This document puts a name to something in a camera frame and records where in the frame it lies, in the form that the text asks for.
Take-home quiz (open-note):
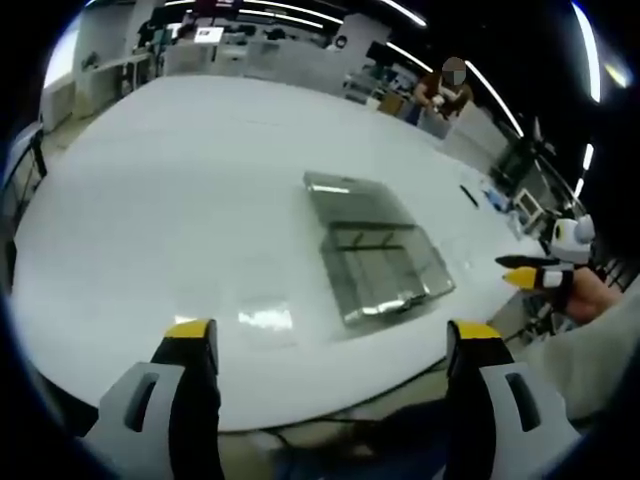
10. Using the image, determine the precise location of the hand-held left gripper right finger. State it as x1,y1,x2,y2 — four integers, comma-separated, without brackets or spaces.
443,319,584,480

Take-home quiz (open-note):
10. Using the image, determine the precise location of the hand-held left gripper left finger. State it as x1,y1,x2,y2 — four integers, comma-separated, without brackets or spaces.
82,318,224,480

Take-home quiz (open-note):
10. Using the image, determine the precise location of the clear dual guide fixture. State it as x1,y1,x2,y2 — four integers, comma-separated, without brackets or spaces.
302,170,458,329

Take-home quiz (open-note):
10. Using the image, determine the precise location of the clear divider plate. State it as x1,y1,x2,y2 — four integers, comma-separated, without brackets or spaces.
236,298,297,347

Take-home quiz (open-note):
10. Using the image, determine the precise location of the person's right hand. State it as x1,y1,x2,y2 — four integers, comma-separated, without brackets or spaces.
563,273,627,327

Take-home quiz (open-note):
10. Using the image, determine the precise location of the white box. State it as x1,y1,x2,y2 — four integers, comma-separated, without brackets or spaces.
514,189,545,222

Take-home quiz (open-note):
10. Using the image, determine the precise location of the black equipment rack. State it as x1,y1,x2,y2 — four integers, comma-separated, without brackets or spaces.
490,117,559,201

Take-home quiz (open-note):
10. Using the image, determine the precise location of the cardboard box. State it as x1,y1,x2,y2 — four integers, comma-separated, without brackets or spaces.
376,92,409,119

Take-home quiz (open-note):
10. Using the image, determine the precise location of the white counter cabinet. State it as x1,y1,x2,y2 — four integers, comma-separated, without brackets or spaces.
160,35,351,95

